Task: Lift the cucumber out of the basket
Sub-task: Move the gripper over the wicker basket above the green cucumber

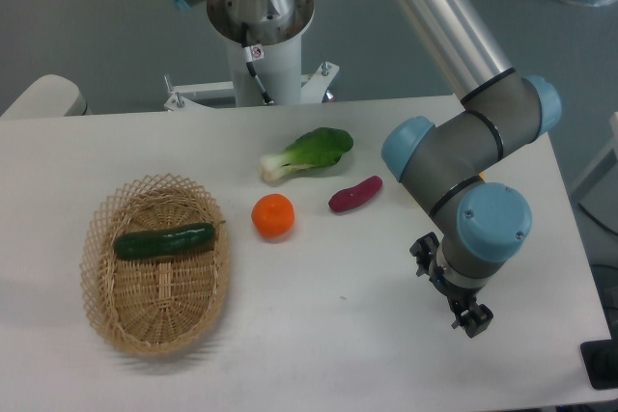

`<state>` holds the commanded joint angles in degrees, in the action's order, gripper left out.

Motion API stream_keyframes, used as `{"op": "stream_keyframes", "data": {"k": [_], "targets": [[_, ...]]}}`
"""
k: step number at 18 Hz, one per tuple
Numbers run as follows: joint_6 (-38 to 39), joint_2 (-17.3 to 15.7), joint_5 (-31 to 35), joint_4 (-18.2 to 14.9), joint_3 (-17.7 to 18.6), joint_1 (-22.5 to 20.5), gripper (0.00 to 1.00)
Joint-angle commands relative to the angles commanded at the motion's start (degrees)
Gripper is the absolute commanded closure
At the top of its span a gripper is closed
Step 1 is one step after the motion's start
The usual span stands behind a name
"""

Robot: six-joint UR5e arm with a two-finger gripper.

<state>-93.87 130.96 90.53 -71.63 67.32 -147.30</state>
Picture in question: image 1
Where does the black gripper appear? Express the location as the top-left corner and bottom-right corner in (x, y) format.
(409, 233), (493, 339)

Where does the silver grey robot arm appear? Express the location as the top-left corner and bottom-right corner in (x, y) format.
(172, 0), (561, 337)

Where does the green cucumber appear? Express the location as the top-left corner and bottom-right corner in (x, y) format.
(113, 223), (216, 261)

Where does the woven wicker basket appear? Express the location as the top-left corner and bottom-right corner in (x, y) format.
(80, 174), (230, 356)

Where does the black device at table edge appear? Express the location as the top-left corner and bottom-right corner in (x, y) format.
(580, 340), (617, 390)

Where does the purple sweet potato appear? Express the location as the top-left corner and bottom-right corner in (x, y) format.
(328, 176), (383, 213)

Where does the orange tangerine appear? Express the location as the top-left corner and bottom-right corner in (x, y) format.
(251, 193), (295, 239)

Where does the green bok choy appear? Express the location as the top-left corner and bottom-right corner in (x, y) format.
(258, 127), (354, 182)

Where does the white chair armrest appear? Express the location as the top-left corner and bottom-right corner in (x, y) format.
(1, 74), (92, 121)

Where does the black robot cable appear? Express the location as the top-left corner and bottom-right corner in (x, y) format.
(239, 20), (276, 107)

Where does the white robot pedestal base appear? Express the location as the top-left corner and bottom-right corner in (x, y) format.
(164, 0), (340, 111)

